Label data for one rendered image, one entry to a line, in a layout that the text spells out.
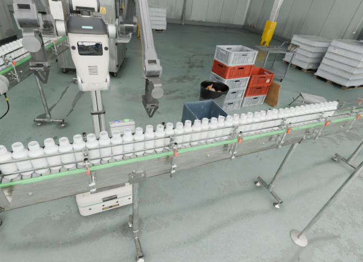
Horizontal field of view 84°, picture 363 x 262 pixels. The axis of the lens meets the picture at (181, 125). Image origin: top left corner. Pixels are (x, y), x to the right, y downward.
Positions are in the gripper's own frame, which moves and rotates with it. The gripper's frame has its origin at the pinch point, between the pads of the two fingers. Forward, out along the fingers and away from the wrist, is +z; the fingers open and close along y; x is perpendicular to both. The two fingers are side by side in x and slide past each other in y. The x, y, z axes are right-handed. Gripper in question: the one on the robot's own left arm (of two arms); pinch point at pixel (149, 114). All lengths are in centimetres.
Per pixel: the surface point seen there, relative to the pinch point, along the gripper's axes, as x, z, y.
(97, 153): 27.8, 17.6, -3.6
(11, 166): 63, 17, -3
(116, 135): 17.7, 8.7, -3.0
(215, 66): -177, 47, 203
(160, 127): -6.5, 9.8, 0.2
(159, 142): -5.3, 17.2, -4.2
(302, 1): -1032, -79, 787
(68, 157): 40.6, 16.7, -4.2
